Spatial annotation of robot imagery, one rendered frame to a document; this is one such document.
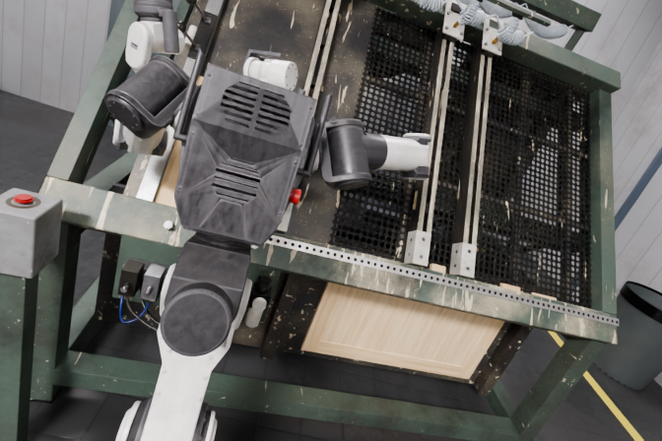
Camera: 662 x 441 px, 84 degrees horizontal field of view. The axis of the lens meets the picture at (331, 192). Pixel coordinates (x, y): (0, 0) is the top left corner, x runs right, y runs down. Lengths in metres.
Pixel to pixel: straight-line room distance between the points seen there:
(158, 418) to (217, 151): 0.59
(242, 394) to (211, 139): 1.24
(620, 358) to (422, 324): 2.14
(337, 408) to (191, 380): 0.97
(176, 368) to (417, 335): 1.23
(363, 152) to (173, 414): 0.70
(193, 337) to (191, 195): 0.24
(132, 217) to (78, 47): 3.75
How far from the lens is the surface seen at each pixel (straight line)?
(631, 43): 5.30
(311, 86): 1.46
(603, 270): 2.02
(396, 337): 1.87
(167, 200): 1.30
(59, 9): 4.97
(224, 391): 1.70
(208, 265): 0.73
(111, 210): 1.30
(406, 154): 0.95
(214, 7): 1.60
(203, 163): 0.68
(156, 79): 0.85
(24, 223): 1.13
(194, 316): 0.67
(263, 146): 0.66
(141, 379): 1.71
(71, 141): 1.39
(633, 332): 3.63
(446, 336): 1.96
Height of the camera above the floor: 1.50
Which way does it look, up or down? 20 degrees down
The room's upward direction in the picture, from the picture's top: 20 degrees clockwise
